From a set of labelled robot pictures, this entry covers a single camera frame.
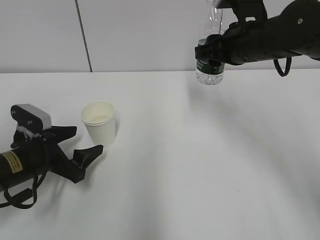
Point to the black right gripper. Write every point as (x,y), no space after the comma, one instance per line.
(226,48)

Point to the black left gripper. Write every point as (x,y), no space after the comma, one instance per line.
(41,153)

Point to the clear water bottle green label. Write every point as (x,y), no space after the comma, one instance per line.
(211,27)

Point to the white paper cup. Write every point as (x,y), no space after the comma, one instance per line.
(100,122)

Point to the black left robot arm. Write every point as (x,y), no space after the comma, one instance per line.
(4,164)

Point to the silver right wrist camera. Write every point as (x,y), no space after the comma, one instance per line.
(223,4)

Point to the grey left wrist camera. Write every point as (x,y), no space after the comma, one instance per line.
(31,118)

